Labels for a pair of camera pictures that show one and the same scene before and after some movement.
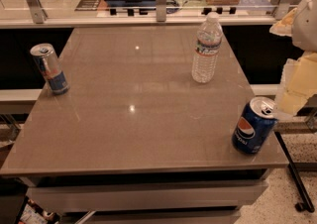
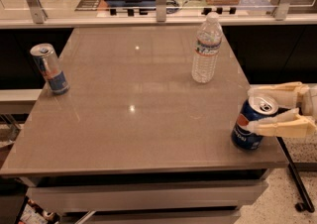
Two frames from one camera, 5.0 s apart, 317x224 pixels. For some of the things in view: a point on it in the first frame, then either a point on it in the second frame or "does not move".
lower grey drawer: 192,217 does not move
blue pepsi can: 254,124 does not move
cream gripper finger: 298,83 -> 290,124
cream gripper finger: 285,25 -> 289,93
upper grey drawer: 81,198 does not move
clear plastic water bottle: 207,51 does not move
